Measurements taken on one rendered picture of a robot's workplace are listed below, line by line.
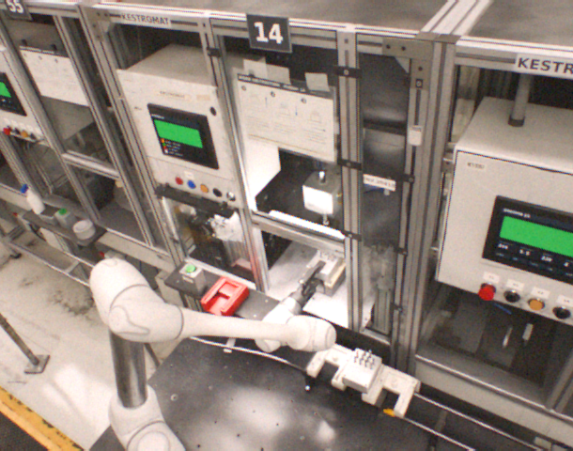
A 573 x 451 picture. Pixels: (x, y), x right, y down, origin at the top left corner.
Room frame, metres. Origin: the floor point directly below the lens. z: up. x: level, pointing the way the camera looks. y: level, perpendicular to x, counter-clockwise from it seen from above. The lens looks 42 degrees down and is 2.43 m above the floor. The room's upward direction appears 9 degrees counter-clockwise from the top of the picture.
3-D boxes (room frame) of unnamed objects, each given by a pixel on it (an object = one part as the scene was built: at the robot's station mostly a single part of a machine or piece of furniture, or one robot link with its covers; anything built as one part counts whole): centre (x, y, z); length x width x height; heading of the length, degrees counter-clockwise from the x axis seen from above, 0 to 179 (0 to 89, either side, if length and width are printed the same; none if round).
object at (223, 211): (1.41, 0.31, 1.37); 0.36 x 0.04 x 0.04; 53
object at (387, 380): (0.89, -0.20, 0.84); 0.36 x 0.14 x 0.10; 53
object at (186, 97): (1.52, 0.22, 1.60); 0.42 x 0.29 x 0.46; 53
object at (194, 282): (1.40, 0.39, 0.97); 0.08 x 0.08 x 0.12; 53
